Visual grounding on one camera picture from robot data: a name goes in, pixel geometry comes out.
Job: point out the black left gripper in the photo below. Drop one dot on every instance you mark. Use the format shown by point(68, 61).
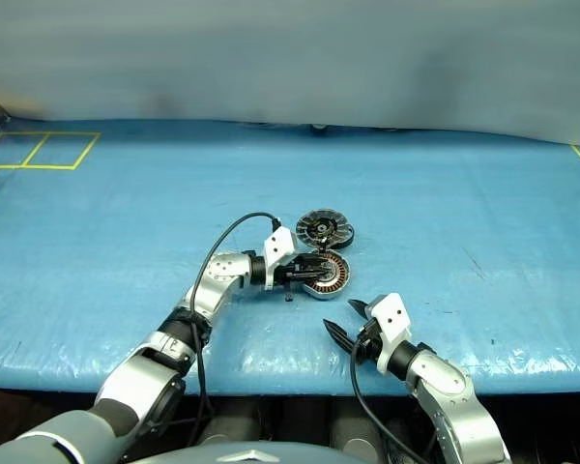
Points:
point(289, 276)

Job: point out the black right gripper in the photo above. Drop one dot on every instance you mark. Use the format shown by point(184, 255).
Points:
point(367, 345)

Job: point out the motor housing with copper windings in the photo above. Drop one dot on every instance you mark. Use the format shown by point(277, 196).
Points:
point(339, 278)

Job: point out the brushless motor with copper windings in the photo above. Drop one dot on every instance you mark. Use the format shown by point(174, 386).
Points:
point(351, 236)

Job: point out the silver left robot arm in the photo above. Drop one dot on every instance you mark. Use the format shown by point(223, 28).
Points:
point(222, 273)

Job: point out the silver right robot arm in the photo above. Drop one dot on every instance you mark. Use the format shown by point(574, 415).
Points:
point(444, 382)

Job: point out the round lid with circuit board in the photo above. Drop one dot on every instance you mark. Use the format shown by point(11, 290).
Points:
point(314, 227)

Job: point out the dark grey rounded shape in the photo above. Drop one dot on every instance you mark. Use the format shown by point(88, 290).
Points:
point(353, 432)
point(232, 425)

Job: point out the dark caster wheel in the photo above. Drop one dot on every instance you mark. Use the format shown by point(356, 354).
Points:
point(318, 127)

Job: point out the grey robot torso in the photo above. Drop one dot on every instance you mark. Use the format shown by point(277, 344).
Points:
point(251, 456)

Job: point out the blue plastic table cover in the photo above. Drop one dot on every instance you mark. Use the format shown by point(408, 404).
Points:
point(125, 217)

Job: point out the white partition screen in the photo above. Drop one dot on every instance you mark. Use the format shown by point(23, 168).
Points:
point(290, 58)

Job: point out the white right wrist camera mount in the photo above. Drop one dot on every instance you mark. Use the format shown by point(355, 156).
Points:
point(391, 316)

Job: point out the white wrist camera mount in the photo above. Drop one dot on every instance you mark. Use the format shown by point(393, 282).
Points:
point(279, 244)
point(391, 316)

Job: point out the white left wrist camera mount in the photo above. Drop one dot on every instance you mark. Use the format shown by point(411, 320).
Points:
point(279, 244)

